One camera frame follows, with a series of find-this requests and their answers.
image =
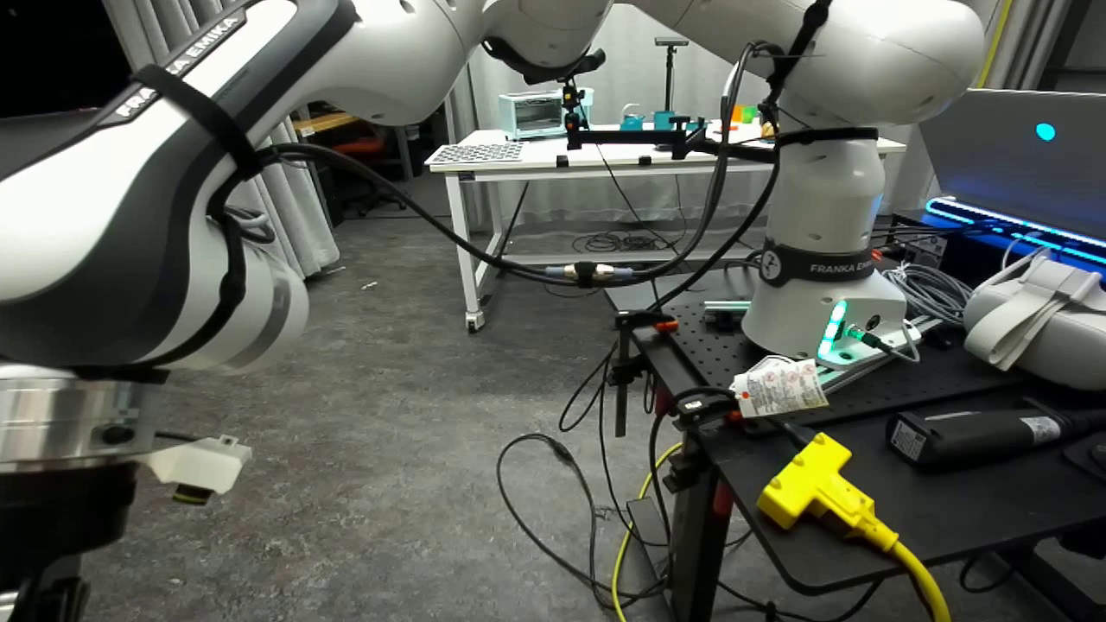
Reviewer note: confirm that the white keyboard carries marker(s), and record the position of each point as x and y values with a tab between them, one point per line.
479	152

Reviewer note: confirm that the black handheld device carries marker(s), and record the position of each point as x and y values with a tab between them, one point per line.
955	435

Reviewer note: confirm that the white lab table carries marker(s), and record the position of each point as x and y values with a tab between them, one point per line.
506	161

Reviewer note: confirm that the teal white bench instrument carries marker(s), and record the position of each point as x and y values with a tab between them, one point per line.
530	115

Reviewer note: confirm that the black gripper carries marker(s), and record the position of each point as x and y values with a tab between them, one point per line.
56	519

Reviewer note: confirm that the white VR headset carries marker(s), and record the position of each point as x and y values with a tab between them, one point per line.
1060	345

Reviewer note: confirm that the small teal box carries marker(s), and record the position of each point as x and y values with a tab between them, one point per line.
673	118

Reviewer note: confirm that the black T-shaped stand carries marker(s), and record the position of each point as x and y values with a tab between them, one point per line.
668	69

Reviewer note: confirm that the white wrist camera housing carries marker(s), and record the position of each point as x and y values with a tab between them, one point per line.
201	463

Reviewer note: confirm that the black breadboard robot table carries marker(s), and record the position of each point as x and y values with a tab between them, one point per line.
978	485

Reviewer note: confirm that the silver laptop blue light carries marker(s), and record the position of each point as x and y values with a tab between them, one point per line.
1012	175

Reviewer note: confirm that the black clamp post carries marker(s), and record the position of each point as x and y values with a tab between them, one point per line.
622	380

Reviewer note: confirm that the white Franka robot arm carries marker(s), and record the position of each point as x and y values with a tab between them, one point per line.
114	209

